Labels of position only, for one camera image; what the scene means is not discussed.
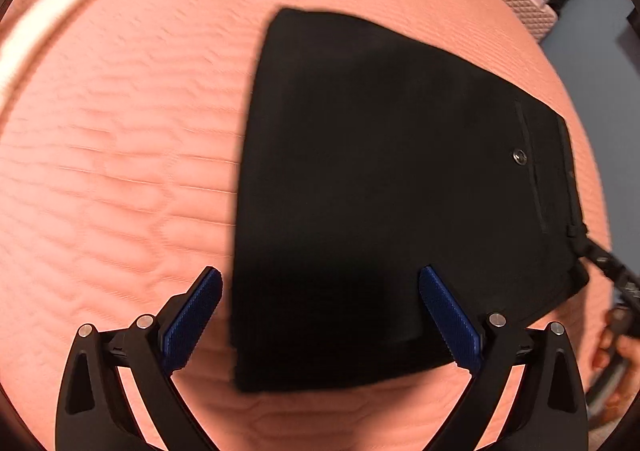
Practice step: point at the person's right hand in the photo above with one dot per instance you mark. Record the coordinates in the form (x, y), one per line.
(606, 343)

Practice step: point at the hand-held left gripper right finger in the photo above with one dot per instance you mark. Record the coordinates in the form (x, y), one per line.
(450, 316)

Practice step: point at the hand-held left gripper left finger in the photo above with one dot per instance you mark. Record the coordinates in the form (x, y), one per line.
(192, 316)

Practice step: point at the pink quilted bedspread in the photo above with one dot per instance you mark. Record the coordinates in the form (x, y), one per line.
(130, 156)

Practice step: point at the black pants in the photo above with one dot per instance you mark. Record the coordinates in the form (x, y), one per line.
(380, 191)

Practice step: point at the light pink blanket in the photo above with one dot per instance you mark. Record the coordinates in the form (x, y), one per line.
(60, 6)

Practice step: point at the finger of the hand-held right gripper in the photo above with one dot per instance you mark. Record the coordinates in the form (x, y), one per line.
(607, 263)

